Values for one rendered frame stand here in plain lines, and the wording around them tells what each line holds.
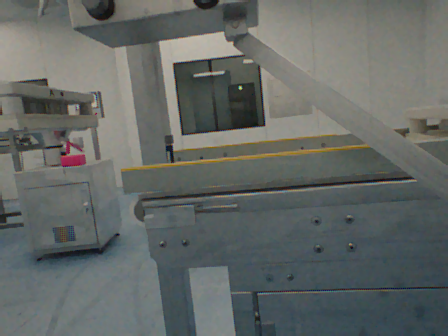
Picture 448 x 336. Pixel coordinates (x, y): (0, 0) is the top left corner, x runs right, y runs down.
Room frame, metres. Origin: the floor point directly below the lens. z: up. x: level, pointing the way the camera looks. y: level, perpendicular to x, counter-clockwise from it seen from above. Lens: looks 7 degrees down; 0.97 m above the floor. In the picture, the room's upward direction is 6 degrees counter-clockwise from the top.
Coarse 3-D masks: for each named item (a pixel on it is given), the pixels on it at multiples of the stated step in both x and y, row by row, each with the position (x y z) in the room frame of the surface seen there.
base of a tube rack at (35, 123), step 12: (0, 120) 0.50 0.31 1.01; (12, 120) 0.50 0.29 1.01; (24, 120) 0.51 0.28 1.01; (36, 120) 0.54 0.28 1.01; (48, 120) 0.57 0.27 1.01; (60, 120) 0.60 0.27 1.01; (72, 120) 0.64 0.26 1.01; (84, 120) 0.68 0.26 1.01; (96, 120) 0.73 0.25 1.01; (0, 132) 0.52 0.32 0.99; (24, 132) 0.62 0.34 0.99; (36, 132) 0.72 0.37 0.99
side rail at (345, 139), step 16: (400, 128) 0.65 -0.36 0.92; (432, 128) 0.64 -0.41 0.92; (256, 144) 0.69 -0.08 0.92; (272, 144) 0.68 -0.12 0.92; (288, 144) 0.68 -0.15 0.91; (304, 144) 0.67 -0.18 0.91; (320, 144) 0.67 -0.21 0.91; (336, 144) 0.66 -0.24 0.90; (352, 144) 0.66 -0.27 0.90; (176, 160) 0.71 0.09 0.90; (192, 160) 0.71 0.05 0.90
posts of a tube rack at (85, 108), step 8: (8, 96) 0.50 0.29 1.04; (16, 96) 0.51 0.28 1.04; (8, 104) 0.50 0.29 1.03; (16, 104) 0.51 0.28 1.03; (80, 104) 0.71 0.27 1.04; (88, 104) 0.72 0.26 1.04; (8, 112) 0.50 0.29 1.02; (16, 112) 0.50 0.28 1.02; (80, 112) 0.71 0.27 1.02; (88, 112) 0.71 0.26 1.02
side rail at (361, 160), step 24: (432, 144) 0.39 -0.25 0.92; (168, 168) 0.43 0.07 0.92; (192, 168) 0.43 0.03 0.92; (216, 168) 0.43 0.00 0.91; (240, 168) 0.42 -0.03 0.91; (264, 168) 0.42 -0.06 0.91; (288, 168) 0.41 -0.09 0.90; (312, 168) 0.41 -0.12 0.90; (336, 168) 0.40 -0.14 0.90; (360, 168) 0.40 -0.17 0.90; (384, 168) 0.40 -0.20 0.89
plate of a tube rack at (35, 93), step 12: (0, 84) 0.50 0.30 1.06; (12, 84) 0.50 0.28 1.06; (24, 84) 0.53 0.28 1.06; (0, 96) 0.50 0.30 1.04; (24, 96) 0.52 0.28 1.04; (36, 96) 0.55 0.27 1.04; (48, 96) 0.58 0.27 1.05; (60, 96) 0.61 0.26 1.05; (72, 96) 0.65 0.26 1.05; (84, 96) 0.70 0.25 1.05
